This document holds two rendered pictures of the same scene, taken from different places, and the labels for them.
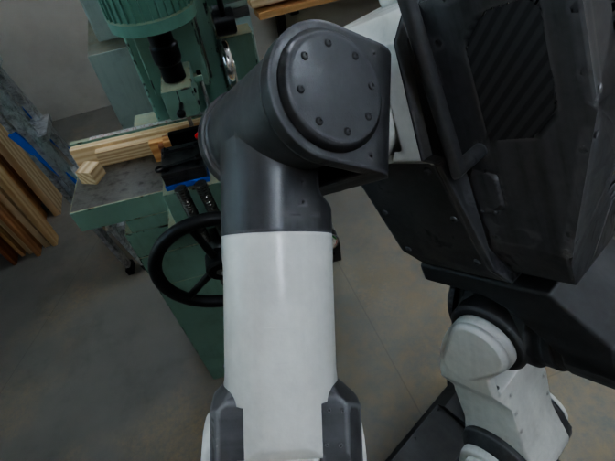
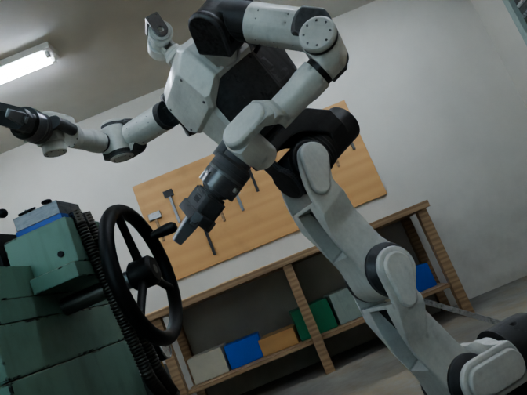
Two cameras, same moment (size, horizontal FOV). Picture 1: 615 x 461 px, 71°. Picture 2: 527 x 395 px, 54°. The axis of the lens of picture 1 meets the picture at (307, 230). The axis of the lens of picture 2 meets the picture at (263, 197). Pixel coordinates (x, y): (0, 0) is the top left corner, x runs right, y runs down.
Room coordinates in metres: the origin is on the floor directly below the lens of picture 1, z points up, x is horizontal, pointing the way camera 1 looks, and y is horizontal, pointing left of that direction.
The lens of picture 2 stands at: (0.13, 1.12, 0.69)
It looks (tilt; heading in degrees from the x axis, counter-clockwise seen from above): 9 degrees up; 283
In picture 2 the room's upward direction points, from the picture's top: 22 degrees counter-clockwise
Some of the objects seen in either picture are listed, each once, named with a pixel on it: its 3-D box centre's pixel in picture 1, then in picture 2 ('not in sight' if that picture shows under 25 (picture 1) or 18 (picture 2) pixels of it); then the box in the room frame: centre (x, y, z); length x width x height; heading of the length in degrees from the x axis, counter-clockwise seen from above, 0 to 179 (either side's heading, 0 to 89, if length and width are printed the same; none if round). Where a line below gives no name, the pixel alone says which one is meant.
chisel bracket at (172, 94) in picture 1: (182, 92); not in sight; (0.97, 0.24, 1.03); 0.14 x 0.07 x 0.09; 7
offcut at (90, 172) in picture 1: (91, 172); not in sight; (0.87, 0.49, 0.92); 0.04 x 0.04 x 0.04; 72
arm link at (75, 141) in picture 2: not in sight; (58, 131); (0.91, -0.17, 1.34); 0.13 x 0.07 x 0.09; 82
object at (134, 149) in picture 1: (222, 129); not in sight; (0.96, 0.17, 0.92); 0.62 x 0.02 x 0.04; 97
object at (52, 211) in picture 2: (193, 157); (52, 219); (0.76, 0.21, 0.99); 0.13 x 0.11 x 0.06; 97
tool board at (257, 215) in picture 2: not in sight; (257, 190); (1.12, -3.15, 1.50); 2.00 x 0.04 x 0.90; 13
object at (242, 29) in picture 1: (238, 53); not in sight; (1.15, 0.10, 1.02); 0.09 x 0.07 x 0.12; 97
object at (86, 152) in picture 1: (194, 129); not in sight; (0.97, 0.24, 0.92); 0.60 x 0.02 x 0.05; 97
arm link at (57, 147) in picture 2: not in sight; (49, 132); (0.90, -0.12, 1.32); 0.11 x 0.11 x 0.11; 7
